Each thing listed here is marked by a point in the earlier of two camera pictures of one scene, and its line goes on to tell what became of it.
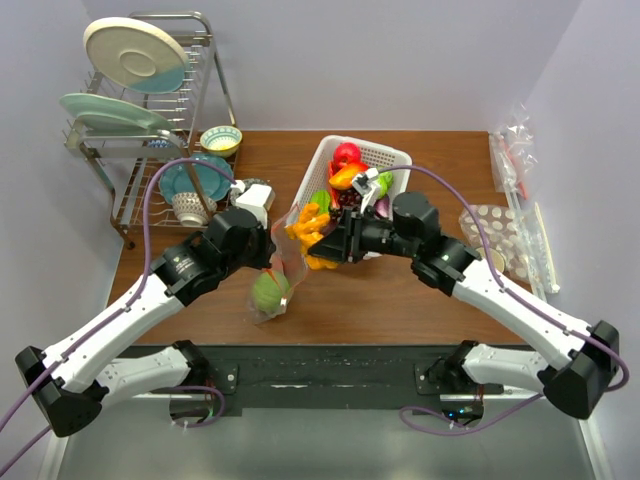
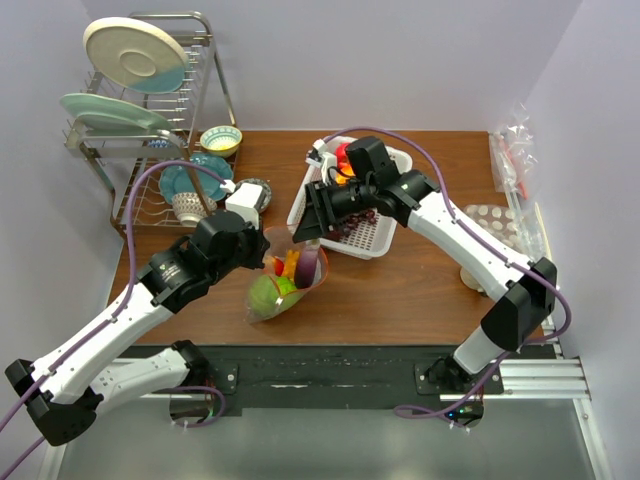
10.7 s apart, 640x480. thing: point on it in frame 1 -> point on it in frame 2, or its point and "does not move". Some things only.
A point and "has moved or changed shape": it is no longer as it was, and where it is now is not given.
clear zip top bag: (284, 272) has moved or changed shape
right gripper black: (344, 243) -> (317, 218)
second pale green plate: (115, 124) does not move
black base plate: (318, 381) does not move
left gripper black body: (256, 255) does not move
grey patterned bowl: (188, 209) does not move
